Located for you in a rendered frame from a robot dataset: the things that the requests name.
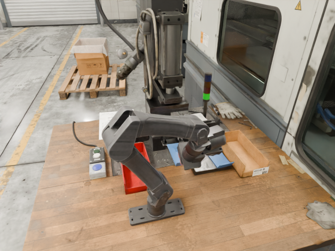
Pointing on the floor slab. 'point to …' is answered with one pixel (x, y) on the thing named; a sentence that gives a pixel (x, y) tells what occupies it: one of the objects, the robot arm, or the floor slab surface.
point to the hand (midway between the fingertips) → (184, 162)
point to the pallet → (71, 80)
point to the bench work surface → (106, 230)
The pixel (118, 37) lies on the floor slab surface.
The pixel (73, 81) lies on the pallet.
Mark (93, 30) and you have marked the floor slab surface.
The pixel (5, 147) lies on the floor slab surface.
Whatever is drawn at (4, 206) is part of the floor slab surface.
